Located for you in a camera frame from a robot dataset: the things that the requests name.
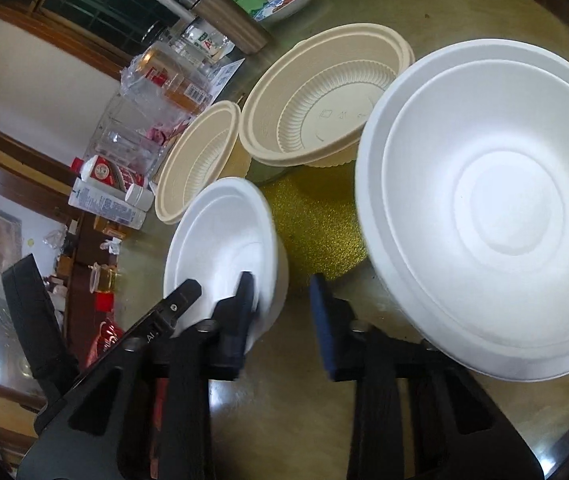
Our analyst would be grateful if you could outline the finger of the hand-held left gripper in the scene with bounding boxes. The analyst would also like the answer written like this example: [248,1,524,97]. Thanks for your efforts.
[2,254,78,407]
[123,280,203,350]

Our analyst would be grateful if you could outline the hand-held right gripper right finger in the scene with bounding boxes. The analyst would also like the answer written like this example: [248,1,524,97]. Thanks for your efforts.
[311,272,540,480]

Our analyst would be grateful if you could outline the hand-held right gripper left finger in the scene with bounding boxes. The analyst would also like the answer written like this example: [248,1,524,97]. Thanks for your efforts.
[17,272,256,480]

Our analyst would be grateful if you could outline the beige plastic lid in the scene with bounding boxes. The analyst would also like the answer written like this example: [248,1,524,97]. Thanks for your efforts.
[154,100,243,226]

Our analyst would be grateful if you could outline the beige ribbed plastic bowl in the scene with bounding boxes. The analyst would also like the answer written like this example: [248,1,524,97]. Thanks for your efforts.
[254,35,415,169]
[239,22,406,167]

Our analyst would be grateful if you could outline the plastic cup of tea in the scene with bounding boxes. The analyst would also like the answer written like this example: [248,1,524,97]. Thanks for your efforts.
[88,261,121,295]

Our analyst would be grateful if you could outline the round gold glitter mat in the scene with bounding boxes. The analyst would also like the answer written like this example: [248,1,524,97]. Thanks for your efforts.
[258,160,371,282]

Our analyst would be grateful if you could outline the brown jar with gold lid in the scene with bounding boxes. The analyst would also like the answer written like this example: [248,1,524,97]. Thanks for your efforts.
[93,215,131,237]

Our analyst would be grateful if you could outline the small white pill bottle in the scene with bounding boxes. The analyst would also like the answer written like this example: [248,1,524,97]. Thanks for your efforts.
[124,183,156,211]

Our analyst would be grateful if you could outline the white lotion tube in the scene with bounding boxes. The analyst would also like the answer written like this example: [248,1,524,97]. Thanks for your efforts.
[68,175,148,229]

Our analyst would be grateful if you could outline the red and white liquor bottle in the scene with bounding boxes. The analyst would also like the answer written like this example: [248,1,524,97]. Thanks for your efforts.
[70,156,138,192]

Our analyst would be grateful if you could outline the clear glass mug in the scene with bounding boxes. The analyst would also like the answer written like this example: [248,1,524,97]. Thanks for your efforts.
[89,100,166,177]

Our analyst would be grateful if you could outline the clear plastic box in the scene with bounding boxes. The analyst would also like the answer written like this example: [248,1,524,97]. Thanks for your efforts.
[118,55,215,128]

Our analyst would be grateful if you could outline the white printed paper sheet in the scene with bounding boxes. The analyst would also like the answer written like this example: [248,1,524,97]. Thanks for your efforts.
[208,57,246,97]

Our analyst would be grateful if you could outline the stainless steel thermos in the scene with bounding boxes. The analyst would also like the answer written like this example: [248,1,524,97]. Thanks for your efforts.
[181,0,273,56]

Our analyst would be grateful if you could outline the wooden framed window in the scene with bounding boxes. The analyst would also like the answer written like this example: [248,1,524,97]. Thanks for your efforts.
[0,0,225,61]

